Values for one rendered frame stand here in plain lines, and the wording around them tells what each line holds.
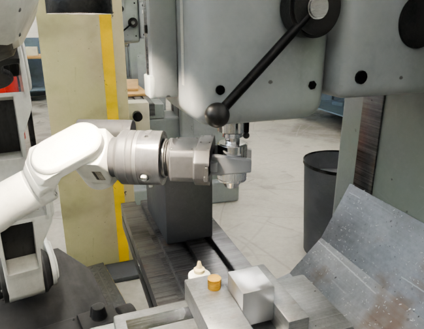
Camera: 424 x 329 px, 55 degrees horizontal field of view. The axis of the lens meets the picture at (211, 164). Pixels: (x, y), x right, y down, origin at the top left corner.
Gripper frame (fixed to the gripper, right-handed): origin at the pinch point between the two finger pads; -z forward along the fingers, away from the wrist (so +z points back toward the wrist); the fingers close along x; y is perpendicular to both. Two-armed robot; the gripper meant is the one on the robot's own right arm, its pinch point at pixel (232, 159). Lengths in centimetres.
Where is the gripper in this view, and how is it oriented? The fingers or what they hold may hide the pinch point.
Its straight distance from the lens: 64.9
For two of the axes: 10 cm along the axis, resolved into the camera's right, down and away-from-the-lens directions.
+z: -10.0, -0.2, 0.9
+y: 0.1, 9.5, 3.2
